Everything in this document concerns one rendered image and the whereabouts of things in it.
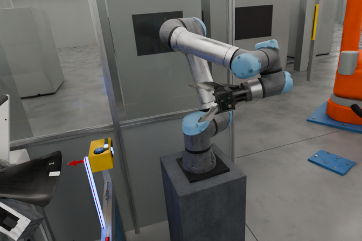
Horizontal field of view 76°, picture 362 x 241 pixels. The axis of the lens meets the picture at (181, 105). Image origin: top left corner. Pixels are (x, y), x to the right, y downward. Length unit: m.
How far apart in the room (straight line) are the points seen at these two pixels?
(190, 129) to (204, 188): 0.24
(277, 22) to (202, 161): 4.19
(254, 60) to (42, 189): 0.79
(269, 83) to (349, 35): 3.34
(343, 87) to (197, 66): 3.15
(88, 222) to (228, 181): 1.34
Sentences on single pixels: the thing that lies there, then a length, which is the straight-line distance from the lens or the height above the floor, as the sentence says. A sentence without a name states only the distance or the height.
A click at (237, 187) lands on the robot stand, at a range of 1.06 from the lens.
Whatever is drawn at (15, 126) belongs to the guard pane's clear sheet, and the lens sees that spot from 1.73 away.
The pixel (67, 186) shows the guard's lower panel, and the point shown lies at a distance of 1.88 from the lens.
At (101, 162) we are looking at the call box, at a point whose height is 1.03.
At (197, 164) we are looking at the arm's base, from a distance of 1.01.
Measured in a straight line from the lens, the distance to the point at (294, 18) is 7.24.
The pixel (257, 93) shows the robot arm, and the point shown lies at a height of 1.37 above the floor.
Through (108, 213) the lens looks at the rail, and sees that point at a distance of 1.16.
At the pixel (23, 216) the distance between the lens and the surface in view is 1.07.
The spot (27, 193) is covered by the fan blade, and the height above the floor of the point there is 1.15.
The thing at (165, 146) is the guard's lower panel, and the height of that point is 0.75.
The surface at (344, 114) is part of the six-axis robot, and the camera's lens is 4.03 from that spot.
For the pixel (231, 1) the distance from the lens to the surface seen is 1.67.
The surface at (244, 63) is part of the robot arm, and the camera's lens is 0.72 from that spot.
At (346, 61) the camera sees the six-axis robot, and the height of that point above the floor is 0.91.
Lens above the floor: 1.64
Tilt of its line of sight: 21 degrees down
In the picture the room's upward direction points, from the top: 5 degrees counter-clockwise
